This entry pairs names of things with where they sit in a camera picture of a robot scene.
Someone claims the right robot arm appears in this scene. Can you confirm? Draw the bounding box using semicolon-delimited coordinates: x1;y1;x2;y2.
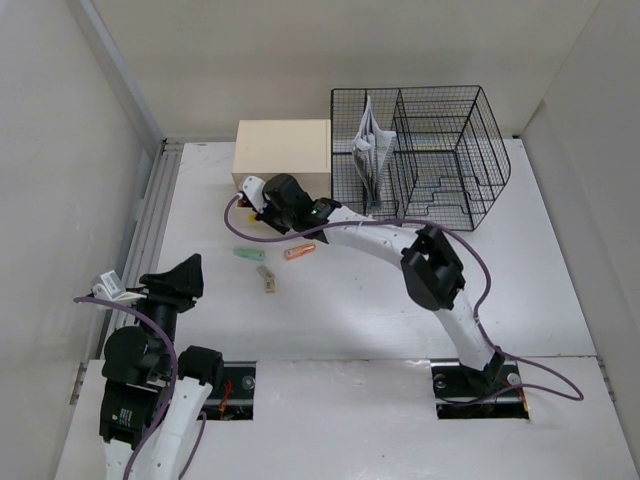
240;174;504;394

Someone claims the white paper manual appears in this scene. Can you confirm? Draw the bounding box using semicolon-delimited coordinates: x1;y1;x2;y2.
351;95;397;209

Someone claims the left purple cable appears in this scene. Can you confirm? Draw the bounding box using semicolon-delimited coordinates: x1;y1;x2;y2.
73;294;207;480

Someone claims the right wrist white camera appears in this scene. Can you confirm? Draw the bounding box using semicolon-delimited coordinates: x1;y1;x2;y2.
237;175;268;214

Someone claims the aluminium rail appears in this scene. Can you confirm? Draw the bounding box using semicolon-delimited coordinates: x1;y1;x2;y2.
99;139;184;360

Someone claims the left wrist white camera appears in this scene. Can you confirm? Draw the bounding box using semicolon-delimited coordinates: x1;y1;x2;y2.
91;270;144;306

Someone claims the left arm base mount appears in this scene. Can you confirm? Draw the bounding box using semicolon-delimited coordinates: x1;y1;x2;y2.
202;362;257;421

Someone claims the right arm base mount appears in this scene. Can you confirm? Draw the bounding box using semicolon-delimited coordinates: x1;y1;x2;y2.
431;359;529;420

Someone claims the green transparent correction tape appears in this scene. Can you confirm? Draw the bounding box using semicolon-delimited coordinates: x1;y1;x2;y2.
233;247;266;262

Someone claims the cream drawer cabinet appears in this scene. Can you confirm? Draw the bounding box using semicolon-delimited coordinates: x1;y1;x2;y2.
231;119;331;199

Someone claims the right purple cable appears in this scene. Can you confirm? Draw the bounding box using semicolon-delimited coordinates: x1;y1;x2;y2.
222;192;585;404

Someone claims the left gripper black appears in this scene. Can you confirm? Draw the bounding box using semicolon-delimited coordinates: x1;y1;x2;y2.
122;252;203;374

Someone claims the grey eraser with sleeve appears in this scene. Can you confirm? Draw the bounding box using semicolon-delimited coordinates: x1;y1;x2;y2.
256;265;277;293

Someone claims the black wire mesh organizer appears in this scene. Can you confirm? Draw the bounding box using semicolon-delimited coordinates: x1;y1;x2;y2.
330;85;511;231

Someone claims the wrist white camera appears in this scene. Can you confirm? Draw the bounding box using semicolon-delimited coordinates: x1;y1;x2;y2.
237;175;268;214
91;270;144;306

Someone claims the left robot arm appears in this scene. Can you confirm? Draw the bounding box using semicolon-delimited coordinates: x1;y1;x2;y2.
92;254;224;479

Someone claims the purple cable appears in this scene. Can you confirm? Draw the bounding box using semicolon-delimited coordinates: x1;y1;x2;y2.
222;192;585;404
73;294;207;480

